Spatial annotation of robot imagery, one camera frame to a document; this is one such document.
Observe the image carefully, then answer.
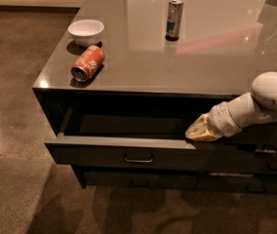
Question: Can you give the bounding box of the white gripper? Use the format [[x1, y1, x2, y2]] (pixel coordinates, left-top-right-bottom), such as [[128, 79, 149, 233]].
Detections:
[[185, 102, 242, 142]]

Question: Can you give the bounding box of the drawer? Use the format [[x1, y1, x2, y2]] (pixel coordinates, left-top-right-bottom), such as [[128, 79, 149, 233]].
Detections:
[[195, 176, 277, 195], [44, 105, 244, 173], [225, 122, 277, 145], [80, 171, 198, 190], [237, 144, 277, 175]]

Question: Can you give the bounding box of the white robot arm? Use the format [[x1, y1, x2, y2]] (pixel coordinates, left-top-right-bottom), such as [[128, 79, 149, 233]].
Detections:
[[185, 72, 277, 141]]

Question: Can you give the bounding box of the dark drawer cabinet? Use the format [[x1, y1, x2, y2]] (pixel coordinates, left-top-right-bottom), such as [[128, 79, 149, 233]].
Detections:
[[31, 0, 277, 196]]

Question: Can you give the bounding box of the silver blue energy drink can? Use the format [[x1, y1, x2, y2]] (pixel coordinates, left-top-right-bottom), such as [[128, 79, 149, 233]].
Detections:
[[166, 0, 183, 41]]

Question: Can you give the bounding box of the orange soda can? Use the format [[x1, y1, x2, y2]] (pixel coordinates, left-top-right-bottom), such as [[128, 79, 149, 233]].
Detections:
[[71, 45, 105, 82]]

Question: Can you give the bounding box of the white bowl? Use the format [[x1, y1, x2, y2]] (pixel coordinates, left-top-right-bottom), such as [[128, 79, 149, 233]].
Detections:
[[67, 19, 104, 48]]

